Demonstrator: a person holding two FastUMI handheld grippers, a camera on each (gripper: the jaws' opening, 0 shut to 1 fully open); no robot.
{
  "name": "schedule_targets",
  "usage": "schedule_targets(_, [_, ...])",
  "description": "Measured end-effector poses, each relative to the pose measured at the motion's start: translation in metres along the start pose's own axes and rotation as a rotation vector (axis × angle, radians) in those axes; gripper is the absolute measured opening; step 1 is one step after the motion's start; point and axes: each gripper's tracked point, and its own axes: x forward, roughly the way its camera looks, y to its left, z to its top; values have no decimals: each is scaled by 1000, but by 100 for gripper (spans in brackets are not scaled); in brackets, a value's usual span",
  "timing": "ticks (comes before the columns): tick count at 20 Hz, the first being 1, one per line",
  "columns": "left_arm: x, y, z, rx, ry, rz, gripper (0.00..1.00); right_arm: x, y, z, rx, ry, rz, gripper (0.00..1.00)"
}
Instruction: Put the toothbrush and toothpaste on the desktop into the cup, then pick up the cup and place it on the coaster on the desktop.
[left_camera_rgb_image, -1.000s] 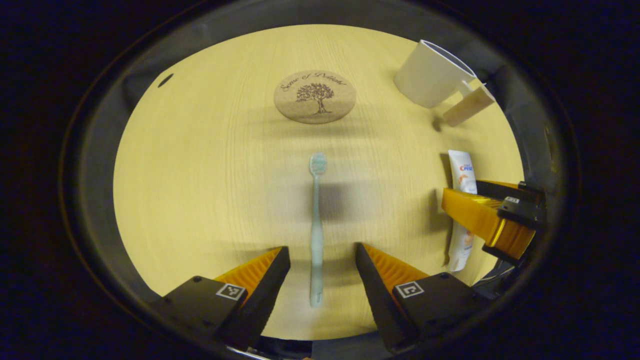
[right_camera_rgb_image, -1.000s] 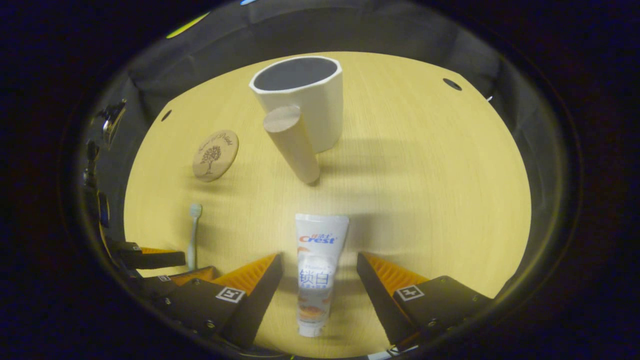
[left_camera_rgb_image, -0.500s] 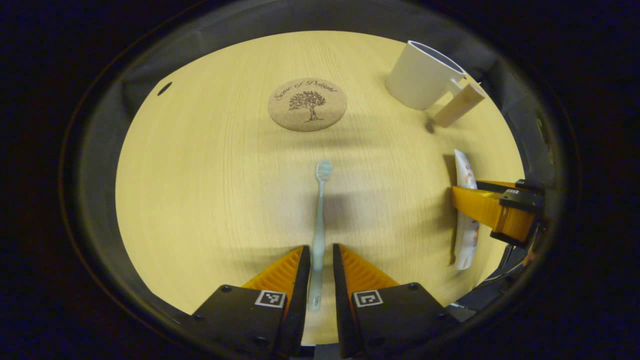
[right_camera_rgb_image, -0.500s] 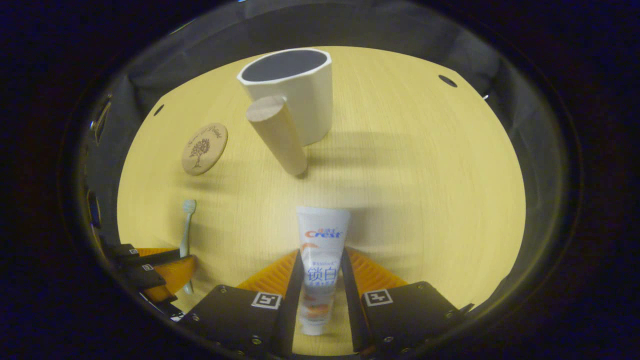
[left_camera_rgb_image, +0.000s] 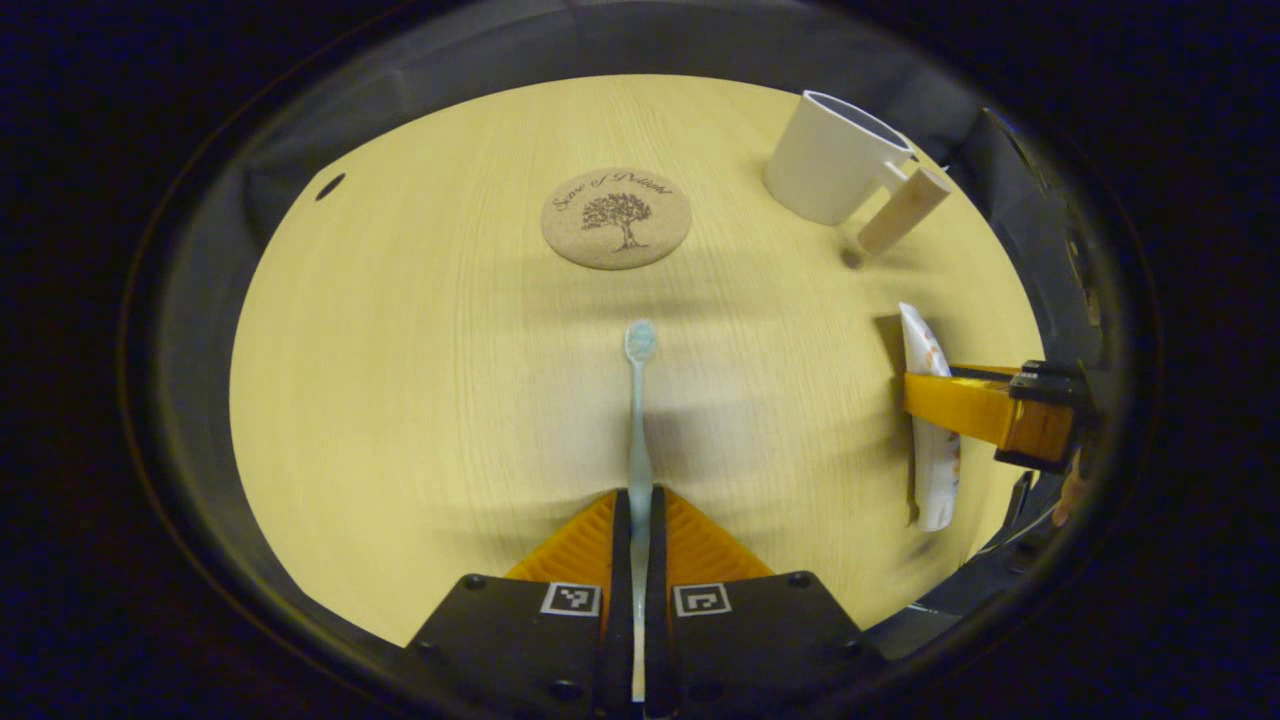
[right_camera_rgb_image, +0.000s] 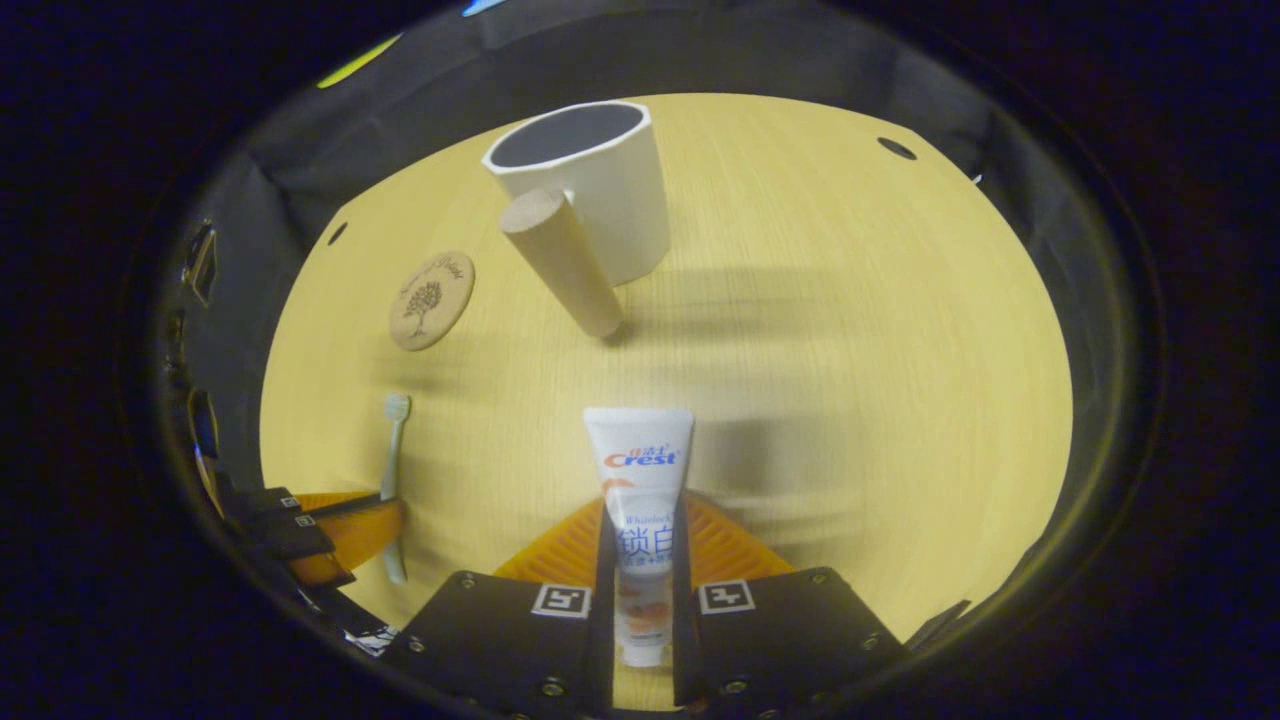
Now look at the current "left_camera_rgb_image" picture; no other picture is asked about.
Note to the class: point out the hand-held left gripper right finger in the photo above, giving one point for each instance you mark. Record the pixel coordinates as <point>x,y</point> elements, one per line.
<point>657,600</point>

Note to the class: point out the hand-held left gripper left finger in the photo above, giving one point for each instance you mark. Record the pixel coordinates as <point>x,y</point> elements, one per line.
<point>620,600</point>

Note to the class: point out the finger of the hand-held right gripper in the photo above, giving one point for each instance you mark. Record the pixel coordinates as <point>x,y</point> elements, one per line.
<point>960,405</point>

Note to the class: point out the white toothpaste tube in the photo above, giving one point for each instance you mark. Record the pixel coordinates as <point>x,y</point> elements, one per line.
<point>940,480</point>

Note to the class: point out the pale blue toothbrush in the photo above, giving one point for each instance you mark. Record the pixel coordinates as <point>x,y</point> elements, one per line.
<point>640,440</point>

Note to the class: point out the round cork coaster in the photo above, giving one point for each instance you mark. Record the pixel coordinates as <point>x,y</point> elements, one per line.
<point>616,218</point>

